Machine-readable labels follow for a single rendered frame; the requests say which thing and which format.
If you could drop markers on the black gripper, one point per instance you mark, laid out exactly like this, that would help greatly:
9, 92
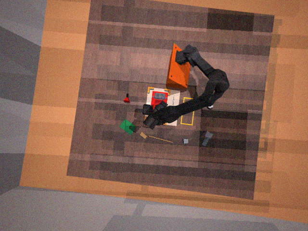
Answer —
147, 109

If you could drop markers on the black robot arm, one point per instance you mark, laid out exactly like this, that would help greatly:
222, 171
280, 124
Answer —
218, 82

